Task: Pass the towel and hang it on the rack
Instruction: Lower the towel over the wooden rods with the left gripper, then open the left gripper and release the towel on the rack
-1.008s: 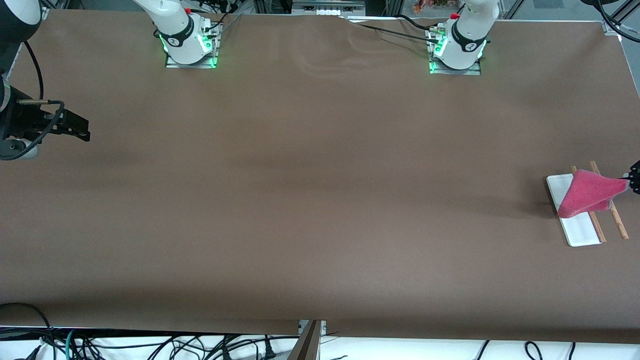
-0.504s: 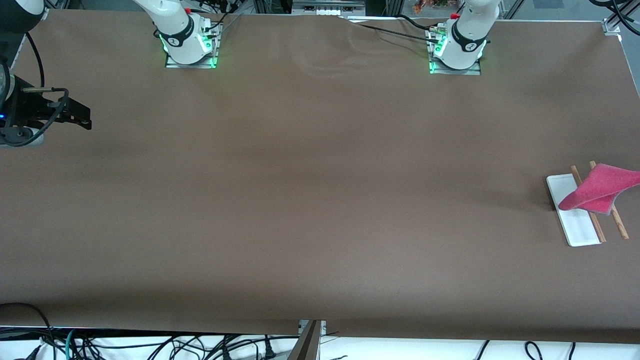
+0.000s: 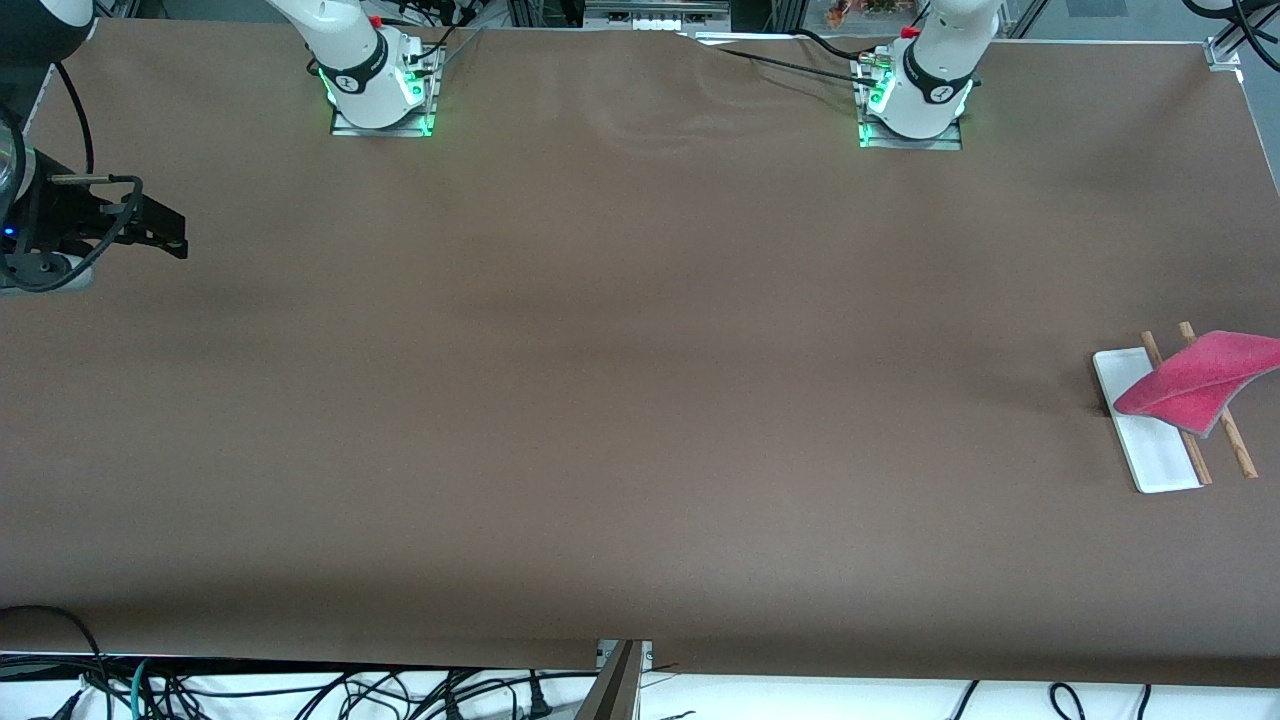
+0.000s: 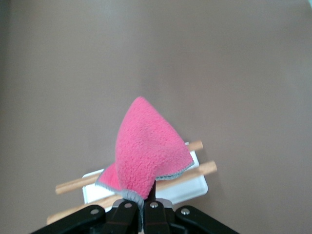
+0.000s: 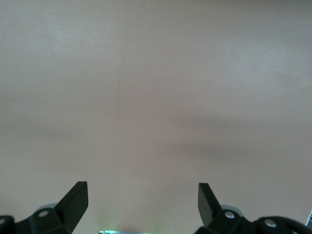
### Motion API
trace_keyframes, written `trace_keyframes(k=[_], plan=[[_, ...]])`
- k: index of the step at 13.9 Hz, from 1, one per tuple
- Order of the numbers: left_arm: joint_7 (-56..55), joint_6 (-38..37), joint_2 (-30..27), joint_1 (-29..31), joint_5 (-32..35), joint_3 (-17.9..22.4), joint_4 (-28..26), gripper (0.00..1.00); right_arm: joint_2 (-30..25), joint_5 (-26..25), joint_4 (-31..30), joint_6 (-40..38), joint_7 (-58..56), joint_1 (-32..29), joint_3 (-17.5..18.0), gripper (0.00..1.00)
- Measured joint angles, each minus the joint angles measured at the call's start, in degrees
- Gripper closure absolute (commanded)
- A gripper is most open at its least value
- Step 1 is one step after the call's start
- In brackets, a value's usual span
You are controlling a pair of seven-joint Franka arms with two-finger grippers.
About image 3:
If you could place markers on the brown wooden beam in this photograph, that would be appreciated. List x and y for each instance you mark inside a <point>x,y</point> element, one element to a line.
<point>612,690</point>

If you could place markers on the small metal bracket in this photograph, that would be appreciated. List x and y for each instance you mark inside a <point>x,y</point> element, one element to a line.
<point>646,650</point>

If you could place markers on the grey device white connectors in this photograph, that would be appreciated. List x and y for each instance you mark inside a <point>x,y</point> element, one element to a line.
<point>655,12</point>

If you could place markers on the aluminium frame profile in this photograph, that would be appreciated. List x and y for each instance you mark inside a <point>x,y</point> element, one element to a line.
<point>1222,52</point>

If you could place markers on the brown table cover sheet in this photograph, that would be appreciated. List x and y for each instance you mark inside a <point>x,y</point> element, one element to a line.
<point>640,400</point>

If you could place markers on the pink towel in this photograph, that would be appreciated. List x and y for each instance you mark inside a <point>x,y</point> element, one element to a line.
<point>1190,385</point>

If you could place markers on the white rectangular tray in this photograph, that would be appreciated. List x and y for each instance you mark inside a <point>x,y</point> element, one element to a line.
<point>1155,460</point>

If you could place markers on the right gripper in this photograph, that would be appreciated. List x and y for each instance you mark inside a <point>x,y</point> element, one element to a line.
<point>62,216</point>

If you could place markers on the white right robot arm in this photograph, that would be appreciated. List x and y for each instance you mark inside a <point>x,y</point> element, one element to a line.
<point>350,50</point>

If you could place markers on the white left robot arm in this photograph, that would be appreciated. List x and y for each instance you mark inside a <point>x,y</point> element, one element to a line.
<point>940,70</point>

